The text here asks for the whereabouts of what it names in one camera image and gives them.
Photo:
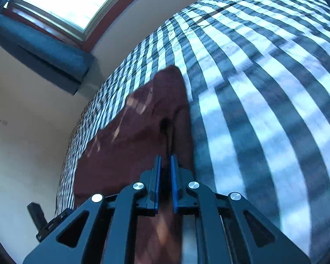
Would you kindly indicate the wooden framed window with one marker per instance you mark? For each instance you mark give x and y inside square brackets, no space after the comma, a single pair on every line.
[71,0]

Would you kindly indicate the plaid bed sheet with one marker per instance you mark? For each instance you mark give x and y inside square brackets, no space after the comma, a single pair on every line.
[264,88]

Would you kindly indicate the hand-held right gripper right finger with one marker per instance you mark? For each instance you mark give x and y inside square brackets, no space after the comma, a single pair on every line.
[173,181]

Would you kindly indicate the maroon cloth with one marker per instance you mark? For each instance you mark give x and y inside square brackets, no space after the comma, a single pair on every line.
[143,121]

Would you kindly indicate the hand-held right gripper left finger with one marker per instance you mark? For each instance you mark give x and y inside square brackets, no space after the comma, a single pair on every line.
[157,181]

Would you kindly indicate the blue window seat cushion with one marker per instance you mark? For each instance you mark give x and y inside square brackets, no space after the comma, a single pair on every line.
[44,52]

